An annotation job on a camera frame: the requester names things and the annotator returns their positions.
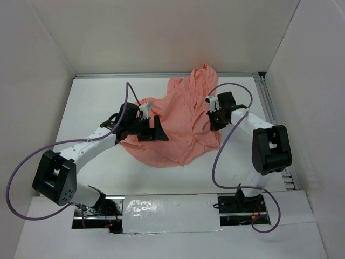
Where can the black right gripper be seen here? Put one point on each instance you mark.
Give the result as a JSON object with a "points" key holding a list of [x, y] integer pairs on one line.
{"points": [[215, 126]]}

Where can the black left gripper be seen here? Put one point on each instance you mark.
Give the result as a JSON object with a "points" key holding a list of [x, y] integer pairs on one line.
{"points": [[152, 134]]}

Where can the pink zip jacket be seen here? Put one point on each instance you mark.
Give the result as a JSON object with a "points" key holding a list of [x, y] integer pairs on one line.
{"points": [[184, 119]]}

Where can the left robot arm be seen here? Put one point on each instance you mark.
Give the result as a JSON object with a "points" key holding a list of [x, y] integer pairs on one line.
{"points": [[56, 176]]}

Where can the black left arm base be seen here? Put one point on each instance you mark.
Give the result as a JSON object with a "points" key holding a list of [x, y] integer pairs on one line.
{"points": [[108, 216]]}

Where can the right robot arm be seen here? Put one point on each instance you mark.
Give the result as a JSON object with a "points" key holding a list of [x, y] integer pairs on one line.
{"points": [[271, 152]]}

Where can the glossy white tape sheet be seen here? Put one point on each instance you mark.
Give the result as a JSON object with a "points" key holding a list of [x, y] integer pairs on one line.
{"points": [[156, 214]]}

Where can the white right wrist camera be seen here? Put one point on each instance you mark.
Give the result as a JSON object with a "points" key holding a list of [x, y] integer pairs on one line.
{"points": [[213, 103]]}

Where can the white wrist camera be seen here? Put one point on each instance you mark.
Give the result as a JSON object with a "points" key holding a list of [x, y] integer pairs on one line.
{"points": [[213, 103], [144, 110]]}

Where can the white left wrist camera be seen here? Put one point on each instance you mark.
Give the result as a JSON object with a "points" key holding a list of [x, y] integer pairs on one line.
{"points": [[144, 110]]}

